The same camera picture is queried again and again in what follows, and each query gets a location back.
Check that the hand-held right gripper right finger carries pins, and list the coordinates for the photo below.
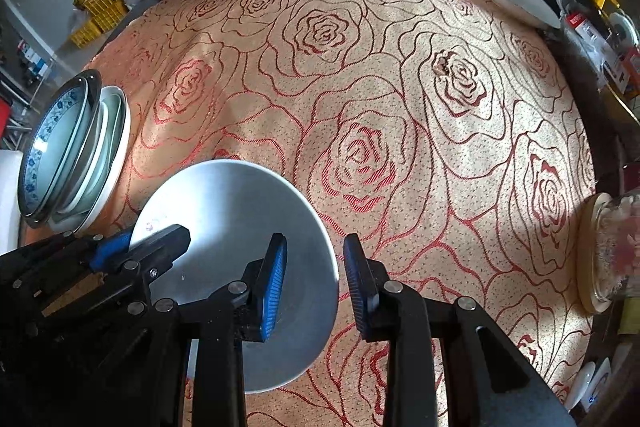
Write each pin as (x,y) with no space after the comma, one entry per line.
(352,287)

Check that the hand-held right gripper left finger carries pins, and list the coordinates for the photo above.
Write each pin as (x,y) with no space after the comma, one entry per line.
(272,287)

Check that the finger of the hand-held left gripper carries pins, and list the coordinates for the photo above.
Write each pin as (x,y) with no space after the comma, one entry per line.
(112,249)
(160,244)

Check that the plain white bowl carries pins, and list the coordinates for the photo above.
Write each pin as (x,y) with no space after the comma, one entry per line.
(225,207)

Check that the large stainless steel bowl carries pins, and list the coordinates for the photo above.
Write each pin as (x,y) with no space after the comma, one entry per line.
(89,157)

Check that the blue patterned bowl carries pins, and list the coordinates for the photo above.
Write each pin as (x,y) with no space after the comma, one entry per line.
(50,147)

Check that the large white round plate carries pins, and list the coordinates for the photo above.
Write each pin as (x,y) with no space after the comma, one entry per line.
(125,127)

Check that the red box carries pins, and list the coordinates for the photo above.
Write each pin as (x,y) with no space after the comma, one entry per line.
(5,112)

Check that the rose patterned tablecloth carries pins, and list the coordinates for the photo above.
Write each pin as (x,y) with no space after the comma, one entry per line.
(400,107)

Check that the small white dish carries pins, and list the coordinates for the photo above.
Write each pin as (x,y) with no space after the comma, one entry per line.
(587,382)

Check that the glass jar wooden lid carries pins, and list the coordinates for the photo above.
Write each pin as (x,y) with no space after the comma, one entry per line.
(615,252)

